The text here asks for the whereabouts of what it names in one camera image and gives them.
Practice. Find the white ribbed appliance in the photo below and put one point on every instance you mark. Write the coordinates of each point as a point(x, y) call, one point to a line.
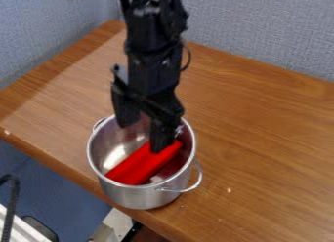
point(23, 232)

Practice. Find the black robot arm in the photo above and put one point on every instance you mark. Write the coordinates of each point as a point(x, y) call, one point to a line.
point(155, 25)

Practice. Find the white bracket under table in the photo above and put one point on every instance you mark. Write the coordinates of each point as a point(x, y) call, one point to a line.
point(114, 228)

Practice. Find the metal pot with handles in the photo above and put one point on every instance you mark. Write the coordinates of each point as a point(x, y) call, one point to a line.
point(111, 144)

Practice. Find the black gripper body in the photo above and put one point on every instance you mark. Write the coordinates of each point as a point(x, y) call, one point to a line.
point(149, 81)

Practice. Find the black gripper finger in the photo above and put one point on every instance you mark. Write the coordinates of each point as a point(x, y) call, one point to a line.
point(163, 131)
point(126, 109)

